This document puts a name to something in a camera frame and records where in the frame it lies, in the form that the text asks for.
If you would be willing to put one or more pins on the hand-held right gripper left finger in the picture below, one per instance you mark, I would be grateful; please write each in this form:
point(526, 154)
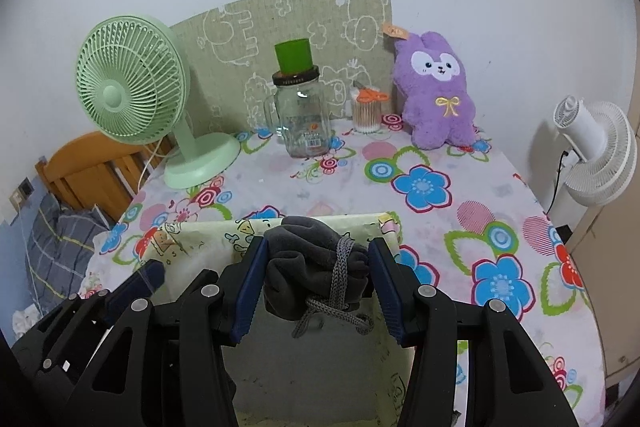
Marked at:
point(250, 292)

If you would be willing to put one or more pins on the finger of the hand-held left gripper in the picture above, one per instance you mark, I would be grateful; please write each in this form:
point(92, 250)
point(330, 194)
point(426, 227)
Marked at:
point(146, 279)

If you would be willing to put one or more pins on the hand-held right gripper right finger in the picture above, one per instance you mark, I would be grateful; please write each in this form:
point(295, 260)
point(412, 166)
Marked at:
point(390, 297)

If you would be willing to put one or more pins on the yellow-green printed storage box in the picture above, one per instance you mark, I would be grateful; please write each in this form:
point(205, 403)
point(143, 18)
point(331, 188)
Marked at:
point(320, 367)

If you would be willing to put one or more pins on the white crumpled cloth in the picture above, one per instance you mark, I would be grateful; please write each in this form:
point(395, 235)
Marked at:
point(25, 322)

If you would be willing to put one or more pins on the grey plaid pillow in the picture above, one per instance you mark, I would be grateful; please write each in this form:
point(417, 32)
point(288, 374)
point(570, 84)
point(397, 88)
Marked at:
point(55, 242)

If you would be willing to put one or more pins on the wooden bed headboard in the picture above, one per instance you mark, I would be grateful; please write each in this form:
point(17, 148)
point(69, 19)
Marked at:
point(85, 167)

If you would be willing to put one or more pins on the floral tablecloth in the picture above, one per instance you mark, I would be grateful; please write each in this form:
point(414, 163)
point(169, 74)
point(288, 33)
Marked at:
point(450, 167)

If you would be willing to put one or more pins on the glass mug jar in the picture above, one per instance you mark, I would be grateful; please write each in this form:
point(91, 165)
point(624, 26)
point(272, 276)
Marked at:
point(302, 117)

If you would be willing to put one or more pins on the cotton swab container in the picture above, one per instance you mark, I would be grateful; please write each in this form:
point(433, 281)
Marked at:
point(364, 116)

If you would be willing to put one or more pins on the green desk fan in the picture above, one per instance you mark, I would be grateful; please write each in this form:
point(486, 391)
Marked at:
point(125, 92)

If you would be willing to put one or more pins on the orange scissors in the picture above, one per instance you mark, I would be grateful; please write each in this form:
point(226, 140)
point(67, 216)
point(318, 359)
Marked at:
point(372, 95)

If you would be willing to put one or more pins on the purple plush bunny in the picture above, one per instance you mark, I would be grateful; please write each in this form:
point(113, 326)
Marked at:
point(440, 92)

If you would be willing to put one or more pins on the beige cabinet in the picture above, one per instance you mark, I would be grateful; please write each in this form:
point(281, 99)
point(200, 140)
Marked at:
point(610, 257)

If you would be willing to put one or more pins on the green plastic cup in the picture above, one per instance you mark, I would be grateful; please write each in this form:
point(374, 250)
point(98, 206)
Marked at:
point(294, 54)

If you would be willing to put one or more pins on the white fan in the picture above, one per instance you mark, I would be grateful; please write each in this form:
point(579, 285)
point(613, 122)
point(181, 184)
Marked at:
point(595, 147)

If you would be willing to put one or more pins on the green printed board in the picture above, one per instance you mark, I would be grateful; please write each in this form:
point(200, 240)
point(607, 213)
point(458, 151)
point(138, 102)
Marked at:
point(300, 12)

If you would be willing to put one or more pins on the wall socket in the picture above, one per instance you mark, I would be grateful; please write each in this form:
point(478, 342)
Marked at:
point(20, 194)

